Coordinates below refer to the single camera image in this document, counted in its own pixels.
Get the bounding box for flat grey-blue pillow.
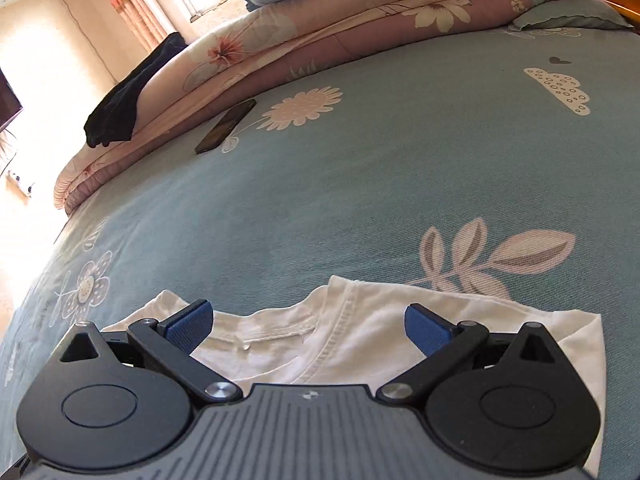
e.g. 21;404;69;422
507;0;633;33

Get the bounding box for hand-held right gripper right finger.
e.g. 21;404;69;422
376;301;563;403

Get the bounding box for wall television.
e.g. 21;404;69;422
0;67;24;133

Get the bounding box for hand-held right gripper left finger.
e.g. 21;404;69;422
55;299;241;405

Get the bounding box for white printed long-sleeve shirt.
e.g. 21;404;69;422
102;275;605;480

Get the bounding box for pink floral folded quilt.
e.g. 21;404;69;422
52;0;587;212

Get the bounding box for orange patterned curtain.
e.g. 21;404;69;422
85;0;175;47

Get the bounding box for black television cables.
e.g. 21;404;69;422
0;127;21;177

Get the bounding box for black cloth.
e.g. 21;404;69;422
84;31;187;150

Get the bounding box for wall socket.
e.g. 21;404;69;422
7;171;36;197

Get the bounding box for black smartphone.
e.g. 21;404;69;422
195;99;257;155

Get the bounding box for blue floral bed sheet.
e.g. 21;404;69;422
0;25;640;480

